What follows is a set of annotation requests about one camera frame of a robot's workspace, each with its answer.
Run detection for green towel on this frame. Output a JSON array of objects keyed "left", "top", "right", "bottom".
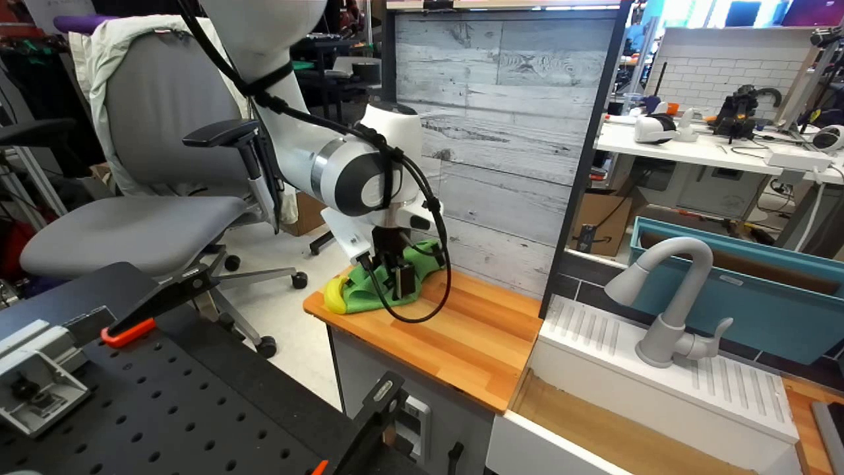
[{"left": 339, "top": 238, "right": 450, "bottom": 317}]

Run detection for grey faucet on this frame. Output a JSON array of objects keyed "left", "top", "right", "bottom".
[{"left": 605, "top": 234, "right": 737, "bottom": 368}]

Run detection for white headphones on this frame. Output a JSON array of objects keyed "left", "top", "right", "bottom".
[{"left": 812, "top": 120, "right": 844, "bottom": 153}]

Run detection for black clamp with orange grip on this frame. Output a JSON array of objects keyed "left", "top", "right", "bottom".
[
  {"left": 97, "top": 255, "right": 227, "bottom": 350},
  {"left": 310, "top": 368, "right": 409, "bottom": 475}
]

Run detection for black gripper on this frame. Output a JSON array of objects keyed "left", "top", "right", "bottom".
[{"left": 369, "top": 223, "right": 423, "bottom": 306}]

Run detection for cardboard box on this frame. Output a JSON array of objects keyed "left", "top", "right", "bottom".
[{"left": 567, "top": 189, "right": 638, "bottom": 258}]

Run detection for white rounded device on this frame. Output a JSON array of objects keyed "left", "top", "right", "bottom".
[{"left": 633, "top": 111, "right": 678, "bottom": 144}]

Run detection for black office chair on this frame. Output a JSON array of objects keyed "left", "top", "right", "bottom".
[{"left": 291, "top": 31, "right": 385, "bottom": 126}]

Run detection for teal box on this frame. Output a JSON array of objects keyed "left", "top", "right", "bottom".
[{"left": 628, "top": 215, "right": 844, "bottom": 367}]

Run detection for black vertical post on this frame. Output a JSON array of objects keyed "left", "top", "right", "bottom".
[{"left": 535, "top": 0, "right": 638, "bottom": 318}]

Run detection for grey metal bracket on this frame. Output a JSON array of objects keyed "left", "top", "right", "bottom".
[{"left": 0, "top": 345, "right": 92, "bottom": 441}]

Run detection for white fabric on chair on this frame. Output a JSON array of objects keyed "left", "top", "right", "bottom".
[{"left": 66, "top": 13, "right": 223, "bottom": 197}]

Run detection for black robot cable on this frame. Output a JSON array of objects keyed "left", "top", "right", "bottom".
[{"left": 178, "top": 0, "right": 457, "bottom": 325}]

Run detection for black device on table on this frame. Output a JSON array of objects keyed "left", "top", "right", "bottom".
[{"left": 713, "top": 85, "right": 783, "bottom": 139}]

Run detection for grey wood backdrop panel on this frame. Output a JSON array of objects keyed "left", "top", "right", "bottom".
[{"left": 385, "top": 7, "right": 628, "bottom": 301}]

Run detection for purple object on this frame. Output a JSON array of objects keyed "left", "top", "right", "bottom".
[{"left": 51, "top": 10, "right": 116, "bottom": 37}]

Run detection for white ribbed sink unit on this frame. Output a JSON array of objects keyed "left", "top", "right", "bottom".
[{"left": 525, "top": 293, "right": 804, "bottom": 475}]

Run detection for black perforated work table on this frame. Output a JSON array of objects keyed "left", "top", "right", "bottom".
[{"left": 0, "top": 260, "right": 424, "bottom": 475}]

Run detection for white brick pattern panel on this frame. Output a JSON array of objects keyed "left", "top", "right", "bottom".
[{"left": 649, "top": 23, "right": 825, "bottom": 120}]

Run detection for white background table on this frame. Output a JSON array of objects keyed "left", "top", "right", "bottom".
[{"left": 595, "top": 116, "right": 844, "bottom": 258}]

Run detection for grey cabinet under counter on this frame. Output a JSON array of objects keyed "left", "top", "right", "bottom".
[{"left": 324, "top": 318, "right": 498, "bottom": 475}]

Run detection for grey office chair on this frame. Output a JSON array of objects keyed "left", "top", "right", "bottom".
[{"left": 18, "top": 15, "right": 311, "bottom": 358}]

